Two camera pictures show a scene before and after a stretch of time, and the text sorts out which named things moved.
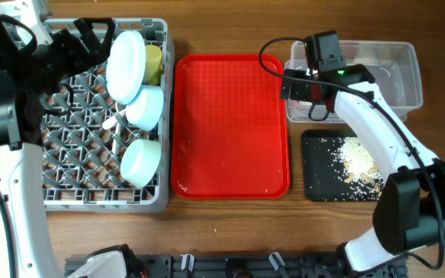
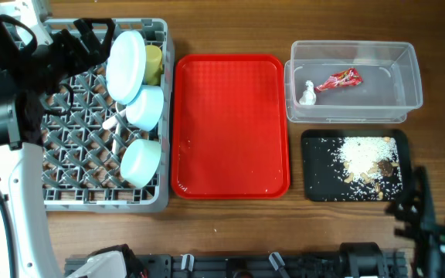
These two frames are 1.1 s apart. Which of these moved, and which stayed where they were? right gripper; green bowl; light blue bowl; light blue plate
Moved: right gripper
Stayed: green bowl; light blue plate; light blue bowl
